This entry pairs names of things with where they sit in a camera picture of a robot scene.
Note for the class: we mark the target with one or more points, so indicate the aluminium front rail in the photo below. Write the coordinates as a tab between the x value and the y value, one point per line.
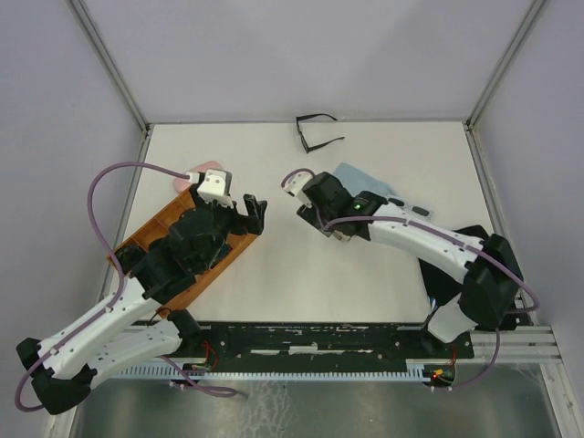
525	345

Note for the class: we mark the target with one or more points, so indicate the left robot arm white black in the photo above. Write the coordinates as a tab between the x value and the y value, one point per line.
118	332

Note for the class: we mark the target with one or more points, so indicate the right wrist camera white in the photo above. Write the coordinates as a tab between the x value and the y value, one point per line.
294	185

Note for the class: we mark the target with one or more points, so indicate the black frame eyeglasses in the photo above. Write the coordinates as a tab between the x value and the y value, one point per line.
308	141

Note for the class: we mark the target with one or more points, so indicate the right aluminium frame post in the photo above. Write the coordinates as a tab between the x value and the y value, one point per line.
519	38

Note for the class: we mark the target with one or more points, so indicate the pink glasses case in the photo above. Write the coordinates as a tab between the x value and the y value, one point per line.
182	184

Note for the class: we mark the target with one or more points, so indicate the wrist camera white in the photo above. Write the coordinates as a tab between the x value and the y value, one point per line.
294	185
214	186

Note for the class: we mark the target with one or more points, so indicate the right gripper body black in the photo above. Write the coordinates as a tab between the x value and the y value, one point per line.
310	216

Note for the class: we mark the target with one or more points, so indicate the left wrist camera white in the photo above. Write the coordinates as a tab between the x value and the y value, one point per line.
214	186

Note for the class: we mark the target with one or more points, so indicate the light blue cleaning cloth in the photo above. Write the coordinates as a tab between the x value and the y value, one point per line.
356	181

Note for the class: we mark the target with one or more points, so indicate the orange wooden divided tray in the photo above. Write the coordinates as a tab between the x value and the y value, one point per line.
159	274

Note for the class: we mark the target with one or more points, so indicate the aluminium frame post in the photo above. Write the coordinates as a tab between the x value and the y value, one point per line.
519	38
90	29

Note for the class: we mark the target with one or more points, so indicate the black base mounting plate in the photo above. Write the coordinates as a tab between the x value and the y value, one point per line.
301	347

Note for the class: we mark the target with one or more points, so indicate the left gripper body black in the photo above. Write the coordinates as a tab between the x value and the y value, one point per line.
218	212

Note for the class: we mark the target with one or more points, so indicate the left aluminium frame post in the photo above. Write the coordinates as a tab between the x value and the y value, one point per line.
90	29

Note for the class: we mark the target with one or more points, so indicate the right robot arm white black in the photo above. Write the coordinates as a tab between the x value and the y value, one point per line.
472	277

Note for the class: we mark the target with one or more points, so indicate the rolled black tie lower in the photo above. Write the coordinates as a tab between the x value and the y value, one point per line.
128	256

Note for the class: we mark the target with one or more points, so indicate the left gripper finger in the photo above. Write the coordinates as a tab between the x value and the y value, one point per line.
231	220
256	212

